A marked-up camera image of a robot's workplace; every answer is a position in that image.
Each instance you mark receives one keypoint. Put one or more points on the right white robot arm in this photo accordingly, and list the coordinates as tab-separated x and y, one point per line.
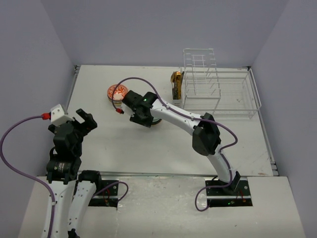
203	129

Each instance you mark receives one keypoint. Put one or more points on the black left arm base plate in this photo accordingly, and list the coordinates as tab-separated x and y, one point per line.
106	198

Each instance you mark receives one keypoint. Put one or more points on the aluminium table edge rail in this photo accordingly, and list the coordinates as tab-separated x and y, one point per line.
72	85

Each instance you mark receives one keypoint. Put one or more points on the pink rim bowl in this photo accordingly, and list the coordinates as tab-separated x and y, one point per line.
121	89

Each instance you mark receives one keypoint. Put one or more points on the gold utensil in holder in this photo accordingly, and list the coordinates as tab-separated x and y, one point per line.
176	81

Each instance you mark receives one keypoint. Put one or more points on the white perforated cutlery holder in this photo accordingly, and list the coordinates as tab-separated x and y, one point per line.
177	103

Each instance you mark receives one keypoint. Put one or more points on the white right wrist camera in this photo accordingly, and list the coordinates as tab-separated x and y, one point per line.
127	111

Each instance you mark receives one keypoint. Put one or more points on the teal rim back bowl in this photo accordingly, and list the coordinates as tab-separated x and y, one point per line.
156	120

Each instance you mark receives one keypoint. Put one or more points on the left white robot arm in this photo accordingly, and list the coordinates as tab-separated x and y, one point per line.
70	191

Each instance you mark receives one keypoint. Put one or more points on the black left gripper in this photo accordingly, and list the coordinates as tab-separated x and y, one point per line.
90	123

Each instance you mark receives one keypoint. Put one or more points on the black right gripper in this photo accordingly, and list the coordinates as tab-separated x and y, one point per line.
135	119

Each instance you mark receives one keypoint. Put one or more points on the white wire dish rack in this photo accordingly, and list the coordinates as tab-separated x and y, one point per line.
222	92

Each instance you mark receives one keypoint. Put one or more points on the blue triangle pattern bowl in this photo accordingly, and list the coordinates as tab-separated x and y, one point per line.
117	98

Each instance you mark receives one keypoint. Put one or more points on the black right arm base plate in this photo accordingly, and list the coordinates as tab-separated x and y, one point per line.
241	197

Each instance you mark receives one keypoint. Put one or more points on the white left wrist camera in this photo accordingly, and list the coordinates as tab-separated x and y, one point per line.
59	115

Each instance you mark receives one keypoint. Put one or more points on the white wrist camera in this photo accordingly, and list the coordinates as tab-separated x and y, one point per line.
127	111
59	115

